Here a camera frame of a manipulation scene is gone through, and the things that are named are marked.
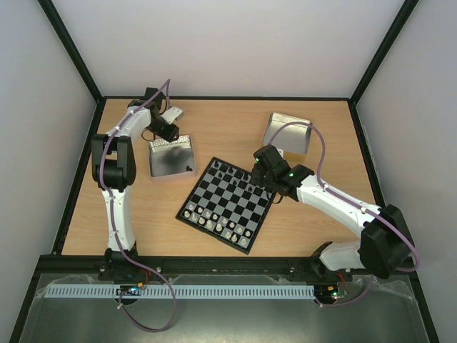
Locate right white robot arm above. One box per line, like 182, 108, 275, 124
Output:
252, 145, 414, 280

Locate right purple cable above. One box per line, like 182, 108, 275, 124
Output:
269, 121, 421, 309

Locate black frame rail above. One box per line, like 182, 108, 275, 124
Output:
34, 254, 352, 284

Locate empty gold silver tin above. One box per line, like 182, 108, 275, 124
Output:
262, 112, 313, 164

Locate black silver chess board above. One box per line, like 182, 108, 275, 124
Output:
176, 157, 276, 254

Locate silver tin with pieces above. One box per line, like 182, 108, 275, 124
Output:
148, 135, 198, 182

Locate light blue cable duct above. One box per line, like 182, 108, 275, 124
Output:
44, 284, 315, 299

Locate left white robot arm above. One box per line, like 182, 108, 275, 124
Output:
91, 81, 183, 259

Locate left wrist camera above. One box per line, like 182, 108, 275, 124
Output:
161, 106, 184, 124

